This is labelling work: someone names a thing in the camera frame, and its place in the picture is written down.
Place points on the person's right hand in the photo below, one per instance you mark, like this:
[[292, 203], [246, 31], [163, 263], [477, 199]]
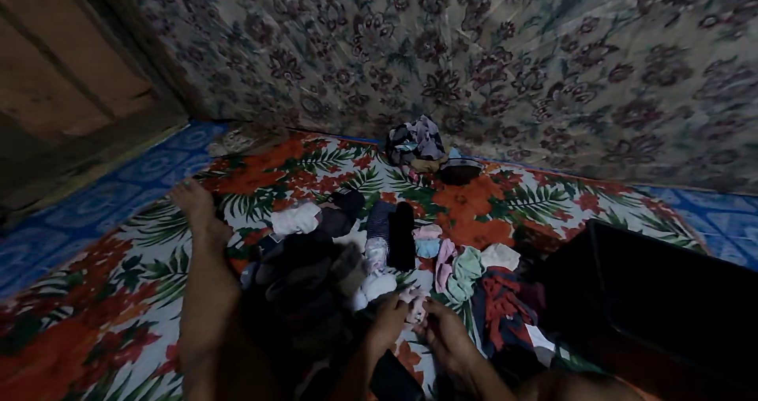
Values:
[[451, 334]]

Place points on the person's left hand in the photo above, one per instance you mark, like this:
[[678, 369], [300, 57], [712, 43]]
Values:
[[385, 325]]

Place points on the person's left fingers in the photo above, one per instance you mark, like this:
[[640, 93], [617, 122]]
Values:
[[401, 308]]

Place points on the person's right fingers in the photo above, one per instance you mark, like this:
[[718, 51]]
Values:
[[434, 313]]

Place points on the light pink printed cloth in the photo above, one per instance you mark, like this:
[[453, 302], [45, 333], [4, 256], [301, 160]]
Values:
[[416, 305]]

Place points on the person's right forearm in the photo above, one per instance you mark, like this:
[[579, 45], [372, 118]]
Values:
[[484, 383]]

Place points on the person's left forearm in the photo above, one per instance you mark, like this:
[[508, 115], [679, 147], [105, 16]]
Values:
[[355, 374]]

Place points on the white rolled cloth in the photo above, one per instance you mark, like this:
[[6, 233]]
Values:
[[378, 285]]

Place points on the plain pink garment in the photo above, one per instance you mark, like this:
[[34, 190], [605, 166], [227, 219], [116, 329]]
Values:
[[443, 266]]

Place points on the mint green garment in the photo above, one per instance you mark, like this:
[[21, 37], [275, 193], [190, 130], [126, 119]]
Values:
[[466, 272]]

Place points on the white patterned rolled garment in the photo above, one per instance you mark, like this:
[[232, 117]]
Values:
[[376, 254]]

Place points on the black rolled garment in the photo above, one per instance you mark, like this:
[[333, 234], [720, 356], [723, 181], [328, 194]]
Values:
[[402, 241]]

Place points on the red and navy garment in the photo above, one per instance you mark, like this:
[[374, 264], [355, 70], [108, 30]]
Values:
[[502, 306]]

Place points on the black flat cloth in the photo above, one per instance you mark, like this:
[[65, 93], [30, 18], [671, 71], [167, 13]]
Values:
[[393, 377]]

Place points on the pink and blue garment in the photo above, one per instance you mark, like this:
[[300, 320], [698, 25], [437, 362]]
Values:
[[427, 244]]

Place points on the cream crumpled cloth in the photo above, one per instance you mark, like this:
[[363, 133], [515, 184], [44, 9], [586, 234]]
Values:
[[501, 256]]

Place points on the rolled striped navy garment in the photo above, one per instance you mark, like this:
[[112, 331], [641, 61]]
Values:
[[378, 222]]

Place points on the pile of dark clothes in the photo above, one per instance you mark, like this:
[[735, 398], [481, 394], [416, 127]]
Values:
[[305, 288]]

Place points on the small bright white cloth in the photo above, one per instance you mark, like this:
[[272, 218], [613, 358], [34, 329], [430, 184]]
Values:
[[540, 339]]

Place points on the white folded cloth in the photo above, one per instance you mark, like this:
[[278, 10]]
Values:
[[296, 218]]

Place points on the dark brown cap-shaped item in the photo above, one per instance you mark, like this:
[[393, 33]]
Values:
[[460, 172]]

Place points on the heap of mixed patterned clothes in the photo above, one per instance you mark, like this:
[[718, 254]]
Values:
[[415, 140]]

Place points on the person's legs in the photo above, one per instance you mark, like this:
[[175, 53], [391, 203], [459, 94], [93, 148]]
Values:
[[206, 288]]

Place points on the large black box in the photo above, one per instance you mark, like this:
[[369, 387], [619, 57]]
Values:
[[663, 294]]

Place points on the crumpled clear plastic bag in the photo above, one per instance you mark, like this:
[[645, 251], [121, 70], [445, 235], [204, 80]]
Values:
[[231, 143]]

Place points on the floral sheet with orange flowers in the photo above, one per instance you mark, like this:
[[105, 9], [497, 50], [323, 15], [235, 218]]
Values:
[[142, 294]]

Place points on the beige floral curtain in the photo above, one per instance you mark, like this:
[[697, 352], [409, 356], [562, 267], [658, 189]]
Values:
[[367, 46]]

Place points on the brown wooden door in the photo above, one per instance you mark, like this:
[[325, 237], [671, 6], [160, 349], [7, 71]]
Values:
[[59, 63]]

